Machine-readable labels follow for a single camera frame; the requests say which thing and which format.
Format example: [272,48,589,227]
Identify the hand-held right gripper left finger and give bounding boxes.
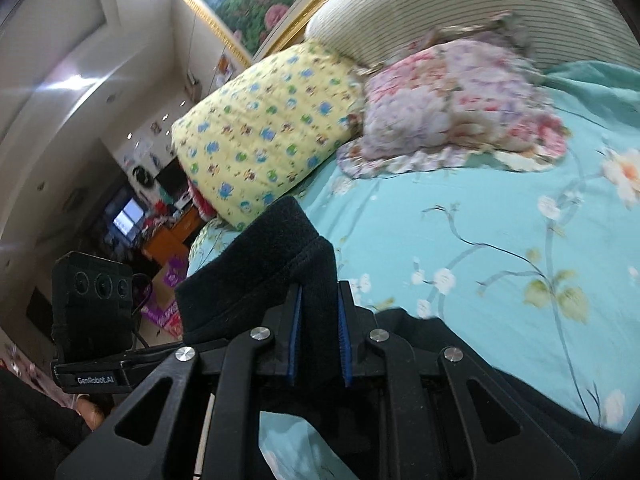
[53,282,306,480]

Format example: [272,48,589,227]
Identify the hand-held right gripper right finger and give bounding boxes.
[337,280,586,480]

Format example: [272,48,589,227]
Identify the teal floral bedsheet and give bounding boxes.
[187,60,640,480]

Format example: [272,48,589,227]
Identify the pink floral ruffled pillow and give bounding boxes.
[336,12,571,179]

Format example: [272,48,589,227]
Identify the red cloth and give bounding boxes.
[187,180,217,221]

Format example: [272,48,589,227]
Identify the person's left hand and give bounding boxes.
[76,394,108,432]

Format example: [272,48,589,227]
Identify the black monitor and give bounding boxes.
[155,160,190,196]

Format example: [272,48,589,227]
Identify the person's left forearm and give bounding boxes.
[0,369,95,480]

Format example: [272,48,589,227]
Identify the lit computer screen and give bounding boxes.
[112,197,147,235]

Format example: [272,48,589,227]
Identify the orange wooden desk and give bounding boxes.
[142,207,203,266]

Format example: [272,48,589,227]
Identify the black cable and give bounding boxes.
[131,272,154,350]

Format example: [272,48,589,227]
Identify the black pants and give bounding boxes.
[176,196,623,436]

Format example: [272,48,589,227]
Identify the yellow cartoon print pillow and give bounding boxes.
[171,40,368,233]

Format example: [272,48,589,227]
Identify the purple printed cardboard box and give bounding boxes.
[141,255,188,338]

